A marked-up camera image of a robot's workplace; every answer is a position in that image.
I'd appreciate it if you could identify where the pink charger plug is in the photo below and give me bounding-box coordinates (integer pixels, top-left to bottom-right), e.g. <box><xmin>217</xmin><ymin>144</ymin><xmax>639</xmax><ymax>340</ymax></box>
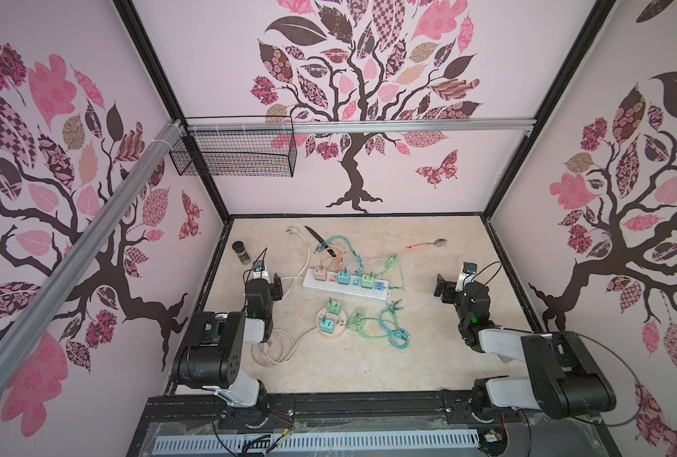
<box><xmin>314</xmin><ymin>267</ymin><xmax>327</xmax><ymax>281</ymax></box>

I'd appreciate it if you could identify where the teal charger plug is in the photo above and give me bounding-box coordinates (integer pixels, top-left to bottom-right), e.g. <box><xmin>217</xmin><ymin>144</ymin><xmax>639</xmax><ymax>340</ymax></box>
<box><xmin>319</xmin><ymin>315</ymin><xmax>336</xmax><ymax>335</ymax></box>
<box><xmin>337</xmin><ymin>272</ymin><xmax>352</xmax><ymax>286</ymax></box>

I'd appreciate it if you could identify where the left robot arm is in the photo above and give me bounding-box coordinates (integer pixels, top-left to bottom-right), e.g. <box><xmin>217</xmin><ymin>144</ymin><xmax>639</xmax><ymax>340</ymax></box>
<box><xmin>171</xmin><ymin>275</ymin><xmax>283</xmax><ymax>414</ymax></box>

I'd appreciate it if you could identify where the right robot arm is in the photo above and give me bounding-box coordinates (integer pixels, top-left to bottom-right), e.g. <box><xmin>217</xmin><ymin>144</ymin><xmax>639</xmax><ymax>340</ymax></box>
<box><xmin>434</xmin><ymin>275</ymin><xmax>616</xmax><ymax>421</ymax></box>

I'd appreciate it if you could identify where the white multicolour power strip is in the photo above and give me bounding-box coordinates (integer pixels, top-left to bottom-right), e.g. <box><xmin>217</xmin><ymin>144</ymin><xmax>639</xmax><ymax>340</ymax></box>
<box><xmin>302</xmin><ymin>268</ymin><xmax>390</xmax><ymax>301</ymax></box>

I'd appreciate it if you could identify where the round pink power strip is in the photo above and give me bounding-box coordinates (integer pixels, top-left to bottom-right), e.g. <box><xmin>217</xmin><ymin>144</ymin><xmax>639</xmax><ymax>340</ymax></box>
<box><xmin>315</xmin><ymin>307</ymin><xmax>348</xmax><ymax>340</ymax></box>

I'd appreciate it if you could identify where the black cap spice bottle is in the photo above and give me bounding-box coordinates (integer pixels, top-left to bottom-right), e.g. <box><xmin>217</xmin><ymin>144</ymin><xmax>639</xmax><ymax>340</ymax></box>
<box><xmin>231</xmin><ymin>241</ymin><xmax>252</xmax><ymax>265</ymax></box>

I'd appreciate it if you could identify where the black knife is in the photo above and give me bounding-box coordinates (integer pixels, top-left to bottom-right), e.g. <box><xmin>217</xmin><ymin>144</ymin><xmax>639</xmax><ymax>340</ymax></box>
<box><xmin>305</xmin><ymin>226</ymin><xmax>337</xmax><ymax>258</ymax></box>

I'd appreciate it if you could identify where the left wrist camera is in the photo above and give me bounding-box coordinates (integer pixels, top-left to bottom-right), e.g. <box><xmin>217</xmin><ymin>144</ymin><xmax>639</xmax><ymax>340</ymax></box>
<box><xmin>250</xmin><ymin>260</ymin><xmax>270</xmax><ymax>282</ymax></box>

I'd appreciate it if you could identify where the pink handled spoon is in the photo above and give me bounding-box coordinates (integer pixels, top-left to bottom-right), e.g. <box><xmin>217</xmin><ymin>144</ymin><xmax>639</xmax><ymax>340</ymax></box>
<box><xmin>405</xmin><ymin>238</ymin><xmax>448</xmax><ymax>251</ymax></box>

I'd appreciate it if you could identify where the green teal cable tangle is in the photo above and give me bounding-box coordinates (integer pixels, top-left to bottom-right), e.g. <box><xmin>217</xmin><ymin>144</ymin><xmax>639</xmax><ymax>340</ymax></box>
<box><xmin>346</xmin><ymin>253</ymin><xmax>412</xmax><ymax>350</ymax></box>

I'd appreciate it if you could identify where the white vented cable duct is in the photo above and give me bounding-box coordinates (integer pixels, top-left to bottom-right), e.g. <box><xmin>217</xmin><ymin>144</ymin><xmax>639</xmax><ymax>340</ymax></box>
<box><xmin>150</xmin><ymin>430</ymin><xmax>479</xmax><ymax>456</ymax></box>

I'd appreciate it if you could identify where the wire mesh basket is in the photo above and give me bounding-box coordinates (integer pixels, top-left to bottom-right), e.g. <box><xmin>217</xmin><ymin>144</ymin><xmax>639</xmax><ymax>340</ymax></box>
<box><xmin>169</xmin><ymin>114</ymin><xmax>298</xmax><ymax>177</ymax></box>

